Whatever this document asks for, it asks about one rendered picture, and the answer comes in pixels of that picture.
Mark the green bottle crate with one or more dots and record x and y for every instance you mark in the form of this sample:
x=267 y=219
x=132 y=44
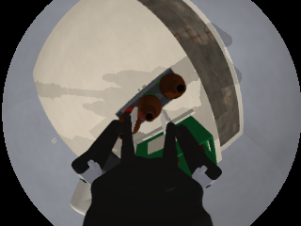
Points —
x=153 y=147

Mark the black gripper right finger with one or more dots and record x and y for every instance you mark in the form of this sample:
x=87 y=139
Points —
x=204 y=170

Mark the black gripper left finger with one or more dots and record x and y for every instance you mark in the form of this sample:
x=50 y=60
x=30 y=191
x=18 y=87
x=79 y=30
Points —
x=89 y=165

